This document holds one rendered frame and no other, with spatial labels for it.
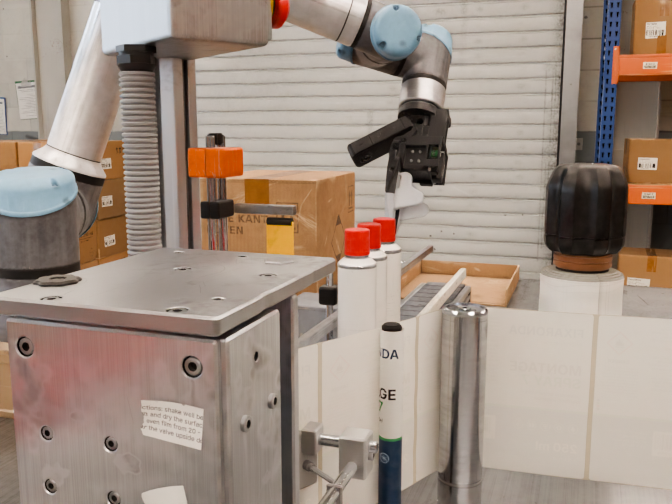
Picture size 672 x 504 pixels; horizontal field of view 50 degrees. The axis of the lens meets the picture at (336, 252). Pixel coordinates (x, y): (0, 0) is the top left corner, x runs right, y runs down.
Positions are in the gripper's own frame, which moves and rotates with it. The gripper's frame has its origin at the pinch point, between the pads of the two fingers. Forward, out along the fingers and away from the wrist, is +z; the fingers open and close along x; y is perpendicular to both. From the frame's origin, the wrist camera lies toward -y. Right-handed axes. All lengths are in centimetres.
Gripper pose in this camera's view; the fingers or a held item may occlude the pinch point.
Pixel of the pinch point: (389, 223)
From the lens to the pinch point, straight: 113.9
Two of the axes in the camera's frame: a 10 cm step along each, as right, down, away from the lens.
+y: 9.5, 0.7, -3.2
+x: 2.8, 3.5, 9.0
